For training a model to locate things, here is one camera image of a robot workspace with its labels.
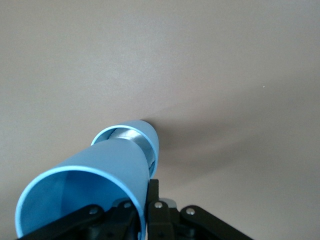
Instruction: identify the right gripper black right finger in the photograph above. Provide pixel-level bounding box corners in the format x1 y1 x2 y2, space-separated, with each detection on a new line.
146 178 251 240

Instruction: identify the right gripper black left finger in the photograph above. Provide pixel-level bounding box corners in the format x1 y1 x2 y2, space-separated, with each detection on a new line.
17 199 138 240

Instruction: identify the blue cup holding tissue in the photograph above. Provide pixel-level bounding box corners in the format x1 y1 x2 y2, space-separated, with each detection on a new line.
90 119 160 180

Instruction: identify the table cover sheet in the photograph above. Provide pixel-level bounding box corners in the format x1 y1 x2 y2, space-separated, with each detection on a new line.
0 0 320 240

